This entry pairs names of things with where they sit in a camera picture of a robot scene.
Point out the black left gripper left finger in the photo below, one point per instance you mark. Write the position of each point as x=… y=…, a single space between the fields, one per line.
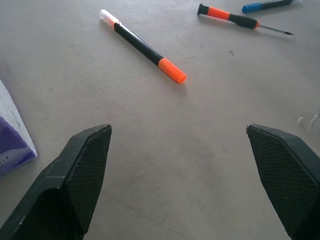
x=75 y=180

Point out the orange and black screwdriver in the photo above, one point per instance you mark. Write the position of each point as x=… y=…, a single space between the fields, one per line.
x=232 y=18

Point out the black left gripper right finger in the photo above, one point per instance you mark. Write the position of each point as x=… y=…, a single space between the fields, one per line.
x=287 y=175

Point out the purple and white packet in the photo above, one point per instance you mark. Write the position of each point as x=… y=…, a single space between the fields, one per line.
x=11 y=140

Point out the blue and black marker pen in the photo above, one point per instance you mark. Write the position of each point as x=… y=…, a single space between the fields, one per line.
x=265 y=5

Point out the orange and black highlighter pen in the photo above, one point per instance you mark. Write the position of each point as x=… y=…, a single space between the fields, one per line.
x=142 y=46

